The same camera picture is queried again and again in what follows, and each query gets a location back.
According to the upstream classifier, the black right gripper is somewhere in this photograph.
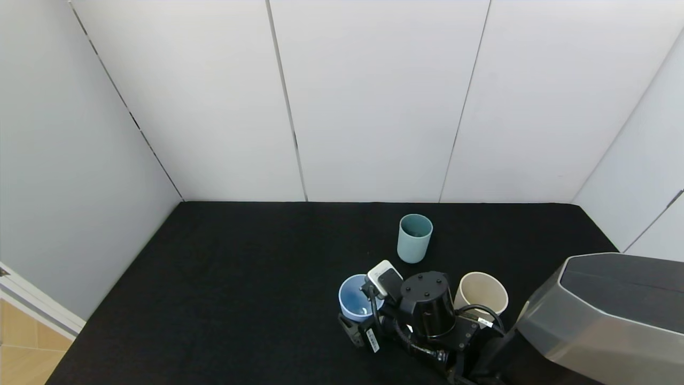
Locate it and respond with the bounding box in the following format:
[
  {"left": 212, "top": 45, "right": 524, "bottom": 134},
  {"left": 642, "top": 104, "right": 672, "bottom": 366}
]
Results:
[{"left": 337, "top": 312, "right": 397, "bottom": 354}]

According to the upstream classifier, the blue plastic cup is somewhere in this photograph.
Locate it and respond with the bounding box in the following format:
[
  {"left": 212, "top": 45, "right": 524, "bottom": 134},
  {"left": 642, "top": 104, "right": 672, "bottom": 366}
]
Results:
[{"left": 338, "top": 274, "right": 384, "bottom": 323}]

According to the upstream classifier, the teal plastic cup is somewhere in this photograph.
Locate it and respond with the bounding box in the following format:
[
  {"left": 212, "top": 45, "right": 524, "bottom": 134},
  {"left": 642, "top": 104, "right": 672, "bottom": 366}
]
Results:
[{"left": 397, "top": 214, "right": 433, "bottom": 264}]

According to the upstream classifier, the cream plastic cup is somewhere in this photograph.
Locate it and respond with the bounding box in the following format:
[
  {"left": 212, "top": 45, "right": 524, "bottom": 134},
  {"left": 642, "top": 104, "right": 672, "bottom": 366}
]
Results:
[{"left": 454, "top": 272, "right": 509, "bottom": 321}]

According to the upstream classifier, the white floor trim strip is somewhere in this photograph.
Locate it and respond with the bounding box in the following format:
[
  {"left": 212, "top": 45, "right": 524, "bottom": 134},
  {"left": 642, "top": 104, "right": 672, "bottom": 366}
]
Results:
[{"left": 0, "top": 262, "right": 86, "bottom": 341}]

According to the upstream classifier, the thin black camera cable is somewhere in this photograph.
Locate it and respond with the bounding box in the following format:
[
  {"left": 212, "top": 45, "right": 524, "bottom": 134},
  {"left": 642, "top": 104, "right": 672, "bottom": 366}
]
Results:
[{"left": 363, "top": 283, "right": 386, "bottom": 343}]

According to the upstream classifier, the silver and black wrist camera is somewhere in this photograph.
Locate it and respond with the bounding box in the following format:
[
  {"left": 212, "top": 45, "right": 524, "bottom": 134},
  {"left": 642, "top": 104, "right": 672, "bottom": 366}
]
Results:
[{"left": 367, "top": 260, "right": 405, "bottom": 301}]

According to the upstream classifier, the black cable with white tag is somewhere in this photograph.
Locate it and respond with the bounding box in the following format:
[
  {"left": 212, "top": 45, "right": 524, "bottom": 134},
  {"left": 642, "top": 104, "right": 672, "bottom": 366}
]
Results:
[{"left": 454, "top": 303, "right": 506, "bottom": 333}]

